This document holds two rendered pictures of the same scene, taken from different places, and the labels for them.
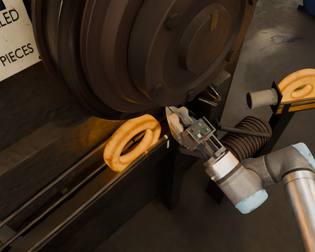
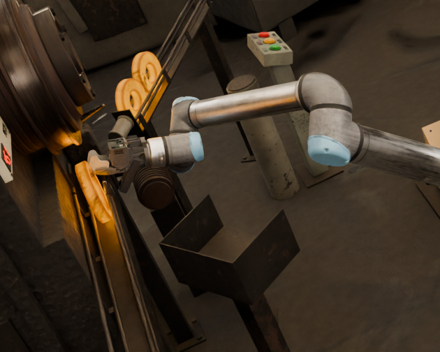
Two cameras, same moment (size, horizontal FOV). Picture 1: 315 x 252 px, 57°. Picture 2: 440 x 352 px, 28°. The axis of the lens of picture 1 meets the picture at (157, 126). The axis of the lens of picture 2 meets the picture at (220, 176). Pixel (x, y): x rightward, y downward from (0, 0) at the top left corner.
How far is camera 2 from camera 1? 2.03 m
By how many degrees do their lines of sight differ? 42
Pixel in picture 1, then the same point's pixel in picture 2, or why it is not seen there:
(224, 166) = (156, 142)
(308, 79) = (128, 86)
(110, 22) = (41, 55)
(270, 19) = not seen: hidden behind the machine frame
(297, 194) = (204, 110)
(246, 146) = (157, 170)
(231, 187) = (175, 147)
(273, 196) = not seen: hidden behind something
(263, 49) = not seen: hidden behind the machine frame
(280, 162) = (179, 120)
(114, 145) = (89, 181)
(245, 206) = (196, 145)
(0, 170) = (57, 223)
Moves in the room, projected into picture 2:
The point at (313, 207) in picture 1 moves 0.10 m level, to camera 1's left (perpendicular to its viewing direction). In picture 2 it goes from (216, 100) to (202, 119)
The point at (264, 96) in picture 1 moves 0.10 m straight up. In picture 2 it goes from (120, 123) to (107, 98)
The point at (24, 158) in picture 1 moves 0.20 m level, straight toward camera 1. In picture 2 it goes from (59, 211) to (130, 177)
